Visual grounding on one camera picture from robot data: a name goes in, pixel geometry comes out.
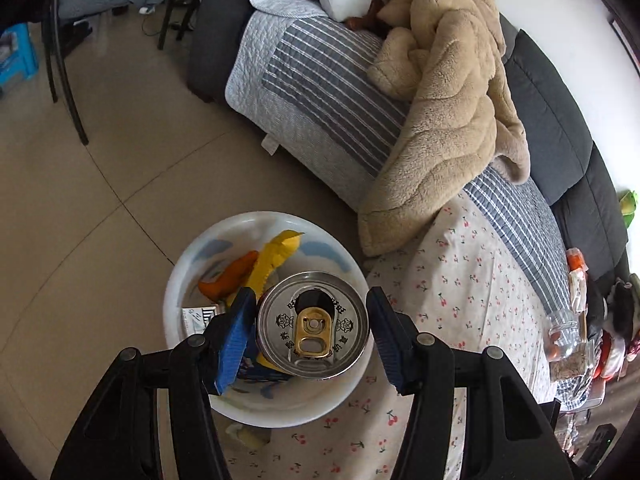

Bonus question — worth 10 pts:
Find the orange wrapper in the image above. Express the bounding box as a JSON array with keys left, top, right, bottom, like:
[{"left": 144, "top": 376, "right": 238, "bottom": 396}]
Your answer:
[{"left": 197, "top": 250, "right": 260, "bottom": 303}]

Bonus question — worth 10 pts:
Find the grey striped quilt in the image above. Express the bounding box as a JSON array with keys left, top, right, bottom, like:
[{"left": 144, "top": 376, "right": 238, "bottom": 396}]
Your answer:
[{"left": 225, "top": 0, "right": 571, "bottom": 311}]

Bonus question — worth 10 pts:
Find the dark grey sofa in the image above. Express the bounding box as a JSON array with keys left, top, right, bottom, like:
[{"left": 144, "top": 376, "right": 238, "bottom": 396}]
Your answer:
[{"left": 187, "top": 0, "right": 631, "bottom": 281}]

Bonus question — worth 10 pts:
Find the beige fleece blanket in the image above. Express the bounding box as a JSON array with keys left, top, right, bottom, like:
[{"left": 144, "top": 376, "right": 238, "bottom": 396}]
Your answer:
[{"left": 357, "top": 0, "right": 531, "bottom": 258}]

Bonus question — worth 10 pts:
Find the yellow foil bag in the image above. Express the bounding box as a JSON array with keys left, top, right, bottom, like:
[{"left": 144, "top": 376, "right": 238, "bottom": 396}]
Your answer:
[{"left": 225, "top": 230, "right": 305, "bottom": 311}]

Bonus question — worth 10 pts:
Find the blue box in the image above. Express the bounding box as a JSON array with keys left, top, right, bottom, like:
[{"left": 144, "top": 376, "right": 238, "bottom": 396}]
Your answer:
[{"left": 0, "top": 22, "right": 40, "bottom": 88}]

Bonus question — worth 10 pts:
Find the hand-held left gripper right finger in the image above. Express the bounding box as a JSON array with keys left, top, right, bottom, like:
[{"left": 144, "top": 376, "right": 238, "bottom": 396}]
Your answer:
[{"left": 365, "top": 287, "right": 576, "bottom": 480}]

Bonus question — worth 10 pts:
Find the white printed packaging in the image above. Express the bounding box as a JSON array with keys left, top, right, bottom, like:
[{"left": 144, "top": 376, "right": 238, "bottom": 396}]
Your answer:
[{"left": 181, "top": 306, "right": 226, "bottom": 338}]

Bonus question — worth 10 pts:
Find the cherry print cloth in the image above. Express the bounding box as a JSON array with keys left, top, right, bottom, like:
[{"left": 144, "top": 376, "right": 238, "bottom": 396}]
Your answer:
[{"left": 220, "top": 190, "right": 571, "bottom": 480}]

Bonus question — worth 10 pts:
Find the pale yellow wrapper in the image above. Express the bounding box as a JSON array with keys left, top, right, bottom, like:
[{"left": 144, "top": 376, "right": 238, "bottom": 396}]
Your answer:
[{"left": 225, "top": 422, "right": 271, "bottom": 450}]

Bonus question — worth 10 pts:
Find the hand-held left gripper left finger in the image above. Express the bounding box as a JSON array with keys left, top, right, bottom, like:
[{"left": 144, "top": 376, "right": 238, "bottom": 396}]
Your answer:
[{"left": 50, "top": 286, "right": 258, "bottom": 480}]

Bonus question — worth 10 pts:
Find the clear plastic cup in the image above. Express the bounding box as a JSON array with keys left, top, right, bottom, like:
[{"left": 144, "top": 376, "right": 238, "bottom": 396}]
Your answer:
[{"left": 547, "top": 308, "right": 592, "bottom": 362}]

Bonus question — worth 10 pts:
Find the white plastic bowl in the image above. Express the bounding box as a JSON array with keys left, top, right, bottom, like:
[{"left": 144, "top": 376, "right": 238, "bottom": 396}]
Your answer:
[{"left": 162, "top": 211, "right": 375, "bottom": 428}]

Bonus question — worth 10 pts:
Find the green toy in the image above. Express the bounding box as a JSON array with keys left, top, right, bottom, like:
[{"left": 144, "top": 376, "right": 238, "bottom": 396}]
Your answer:
[{"left": 619, "top": 190, "right": 640, "bottom": 227}]

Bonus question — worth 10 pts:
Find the brown plush toy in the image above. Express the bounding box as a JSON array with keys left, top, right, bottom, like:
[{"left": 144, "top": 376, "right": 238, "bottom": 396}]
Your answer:
[{"left": 345, "top": 0, "right": 396, "bottom": 37}]

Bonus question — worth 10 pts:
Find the red cartoon drink can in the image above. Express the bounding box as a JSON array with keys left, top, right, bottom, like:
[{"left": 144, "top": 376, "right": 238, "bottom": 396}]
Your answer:
[{"left": 256, "top": 271, "right": 373, "bottom": 380}]

